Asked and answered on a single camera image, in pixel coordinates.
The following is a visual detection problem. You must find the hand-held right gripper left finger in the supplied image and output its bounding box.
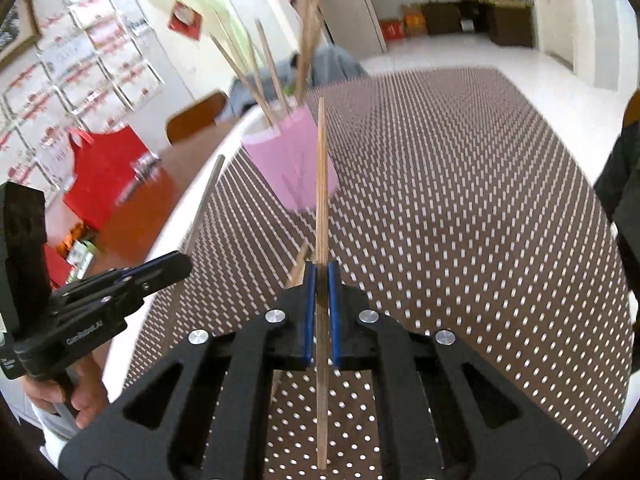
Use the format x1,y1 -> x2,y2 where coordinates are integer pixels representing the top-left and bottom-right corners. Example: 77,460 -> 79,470
57,262 -> 318,480

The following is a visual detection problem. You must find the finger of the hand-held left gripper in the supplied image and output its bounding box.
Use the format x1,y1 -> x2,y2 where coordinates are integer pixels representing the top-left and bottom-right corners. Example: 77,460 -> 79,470
47,280 -> 151,333
52,251 -> 194,301

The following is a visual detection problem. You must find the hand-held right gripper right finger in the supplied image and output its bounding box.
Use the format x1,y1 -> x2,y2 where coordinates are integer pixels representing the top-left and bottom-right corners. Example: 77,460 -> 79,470
327,261 -> 588,480

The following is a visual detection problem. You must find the single bamboo chopstick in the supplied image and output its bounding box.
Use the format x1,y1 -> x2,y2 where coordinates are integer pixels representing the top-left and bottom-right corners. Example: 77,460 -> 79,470
316,97 -> 330,471

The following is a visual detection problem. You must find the pink paper cup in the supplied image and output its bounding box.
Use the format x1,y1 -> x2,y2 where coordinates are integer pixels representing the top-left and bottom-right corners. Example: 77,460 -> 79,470
241,105 -> 338,212

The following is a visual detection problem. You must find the bunch of wooden chopsticks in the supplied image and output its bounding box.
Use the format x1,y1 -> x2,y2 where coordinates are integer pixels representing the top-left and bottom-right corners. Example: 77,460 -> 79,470
209,0 -> 326,126

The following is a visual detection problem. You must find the person's left hand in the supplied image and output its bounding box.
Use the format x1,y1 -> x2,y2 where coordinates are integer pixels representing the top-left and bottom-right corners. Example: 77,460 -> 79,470
27,355 -> 110,431

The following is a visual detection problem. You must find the small green white box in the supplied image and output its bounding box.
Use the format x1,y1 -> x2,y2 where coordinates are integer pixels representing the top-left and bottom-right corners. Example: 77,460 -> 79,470
66,239 -> 97,277

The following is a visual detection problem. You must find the red gift bag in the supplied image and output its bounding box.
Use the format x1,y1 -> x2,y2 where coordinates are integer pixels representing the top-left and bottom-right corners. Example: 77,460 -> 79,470
62,125 -> 156,231

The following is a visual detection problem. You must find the clear plastic packet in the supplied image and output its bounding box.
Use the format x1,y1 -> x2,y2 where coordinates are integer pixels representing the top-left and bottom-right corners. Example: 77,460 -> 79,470
129,154 -> 162,181

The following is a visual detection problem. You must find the brown polka dot tablecloth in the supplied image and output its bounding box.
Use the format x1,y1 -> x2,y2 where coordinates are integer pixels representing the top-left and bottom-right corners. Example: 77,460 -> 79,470
122,66 -> 632,480

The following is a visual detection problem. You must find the brown wooden chair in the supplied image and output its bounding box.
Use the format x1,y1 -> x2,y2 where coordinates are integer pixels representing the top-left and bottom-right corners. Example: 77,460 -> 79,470
165,91 -> 229,146

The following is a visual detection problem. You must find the framed blossom painting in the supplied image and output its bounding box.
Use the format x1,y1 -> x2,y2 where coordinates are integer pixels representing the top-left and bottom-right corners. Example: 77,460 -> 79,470
0,0 -> 42,68

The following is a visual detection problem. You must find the light grey jacket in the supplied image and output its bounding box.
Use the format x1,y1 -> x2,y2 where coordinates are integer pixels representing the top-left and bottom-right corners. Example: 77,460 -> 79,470
228,44 -> 371,113

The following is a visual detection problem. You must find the red diamond door ornament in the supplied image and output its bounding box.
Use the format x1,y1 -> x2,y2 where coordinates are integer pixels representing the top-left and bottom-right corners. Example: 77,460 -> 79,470
167,0 -> 203,41

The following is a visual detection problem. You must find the red cardboard box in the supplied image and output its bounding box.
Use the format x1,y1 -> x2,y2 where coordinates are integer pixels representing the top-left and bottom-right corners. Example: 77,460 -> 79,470
378,17 -> 406,43

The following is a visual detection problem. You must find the silver refrigerator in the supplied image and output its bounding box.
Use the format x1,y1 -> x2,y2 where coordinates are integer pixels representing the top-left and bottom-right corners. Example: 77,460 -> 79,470
312,0 -> 388,58

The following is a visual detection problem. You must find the dark grey jacket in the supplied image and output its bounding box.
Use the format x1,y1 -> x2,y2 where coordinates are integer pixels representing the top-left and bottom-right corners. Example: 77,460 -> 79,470
594,89 -> 640,321

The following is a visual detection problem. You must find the dark wooden desk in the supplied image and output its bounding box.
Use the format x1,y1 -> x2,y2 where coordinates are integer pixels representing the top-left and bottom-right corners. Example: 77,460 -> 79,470
421,0 -> 535,49

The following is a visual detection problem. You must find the white door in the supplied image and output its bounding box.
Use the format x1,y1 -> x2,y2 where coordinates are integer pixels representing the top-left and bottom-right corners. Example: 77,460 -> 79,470
530,0 -> 581,68

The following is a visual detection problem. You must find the wall of award certificates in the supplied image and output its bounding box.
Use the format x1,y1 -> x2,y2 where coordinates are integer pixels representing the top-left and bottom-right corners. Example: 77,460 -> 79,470
0,0 -> 166,196

